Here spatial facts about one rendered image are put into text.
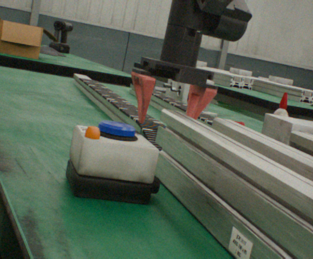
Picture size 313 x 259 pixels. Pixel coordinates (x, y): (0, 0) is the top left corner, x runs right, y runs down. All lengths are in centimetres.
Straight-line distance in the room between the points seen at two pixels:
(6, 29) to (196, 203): 228
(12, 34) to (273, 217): 243
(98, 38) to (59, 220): 1157
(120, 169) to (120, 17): 1160
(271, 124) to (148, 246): 44
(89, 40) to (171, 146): 1134
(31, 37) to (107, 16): 931
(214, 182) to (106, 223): 11
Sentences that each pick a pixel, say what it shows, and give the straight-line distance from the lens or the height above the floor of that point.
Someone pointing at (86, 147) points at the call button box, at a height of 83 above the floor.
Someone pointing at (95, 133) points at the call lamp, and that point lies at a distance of 58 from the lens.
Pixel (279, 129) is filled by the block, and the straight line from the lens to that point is 86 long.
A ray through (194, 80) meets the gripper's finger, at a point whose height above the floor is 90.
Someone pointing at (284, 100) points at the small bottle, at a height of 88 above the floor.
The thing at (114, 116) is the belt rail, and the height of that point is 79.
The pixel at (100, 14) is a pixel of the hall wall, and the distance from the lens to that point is 1207.
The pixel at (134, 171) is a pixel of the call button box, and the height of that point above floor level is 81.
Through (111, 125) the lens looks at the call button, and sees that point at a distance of 60.
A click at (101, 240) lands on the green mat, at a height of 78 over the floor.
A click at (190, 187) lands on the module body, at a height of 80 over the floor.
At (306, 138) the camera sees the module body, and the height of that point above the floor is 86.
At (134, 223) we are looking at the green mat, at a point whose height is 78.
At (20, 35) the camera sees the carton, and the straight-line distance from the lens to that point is 281.
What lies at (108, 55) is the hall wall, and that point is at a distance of 1213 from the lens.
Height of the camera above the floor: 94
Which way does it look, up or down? 8 degrees down
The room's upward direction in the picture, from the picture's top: 11 degrees clockwise
